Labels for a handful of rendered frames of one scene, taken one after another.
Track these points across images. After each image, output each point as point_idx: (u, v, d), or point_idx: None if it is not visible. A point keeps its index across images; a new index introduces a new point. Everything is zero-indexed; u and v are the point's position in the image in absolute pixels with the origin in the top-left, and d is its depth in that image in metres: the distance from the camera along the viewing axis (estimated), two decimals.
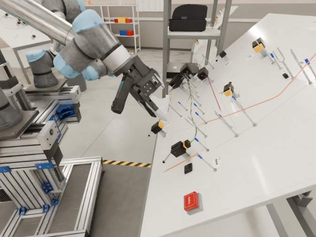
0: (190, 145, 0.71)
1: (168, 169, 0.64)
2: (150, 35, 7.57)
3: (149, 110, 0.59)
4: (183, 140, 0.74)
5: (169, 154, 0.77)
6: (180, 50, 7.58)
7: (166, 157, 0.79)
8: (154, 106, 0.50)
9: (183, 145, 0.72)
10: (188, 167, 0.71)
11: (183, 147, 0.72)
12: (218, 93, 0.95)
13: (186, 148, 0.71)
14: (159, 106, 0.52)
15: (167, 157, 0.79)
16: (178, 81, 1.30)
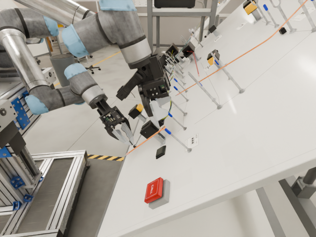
0: (163, 122, 0.57)
1: (130, 151, 0.50)
2: (147, 31, 7.42)
3: None
4: None
5: (139, 137, 0.63)
6: (177, 46, 7.44)
7: (137, 140, 0.64)
8: (149, 112, 0.50)
9: None
10: (161, 150, 0.56)
11: (154, 126, 0.57)
12: (204, 68, 0.81)
13: None
14: (155, 114, 0.51)
15: (138, 140, 0.64)
16: (163, 61, 1.15)
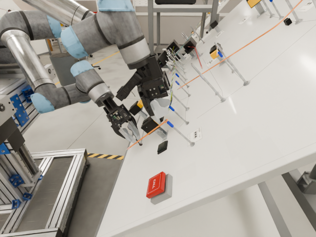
0: (162, 119, 0.56)
1: (131, 145, 0.48)
2: (147, 30, 7.41)
3: None
4: None
5: (143, 133, 0.62)
6: None
7: (141, 138, 0.63)
8: (150, 112, 0.51)
9: None
10: (162, 146, 0.55)
11: None
12: (206, 63, 0.80)
13: (157, 123, 0.56)
14: (156, 113, 0.52)
15: (142, 137, 0.63)
16: (164, 58, 1.14)
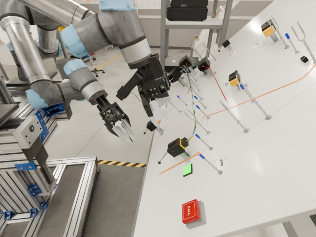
0: (188, 143, 0.61)
1: (163, 171, 0.53)
2: (149, 33, 7.46)
3: None
4: (180, 138, 0.63)
5: (165, 154, 0.66)
6: (179, 48, 7.47)
7: (162, 157, 0.68)
8: (149, 112, 0.50)
9: (179, 143, 0.61)
10: (188, 169, 0.60)
11: None
12: (221, 84, 0.85)
13: (183, 147, 0.61)
14: (155, 114, 0.51)
15: (163, 157, 0.68)
16: (177, 74, 1.19)
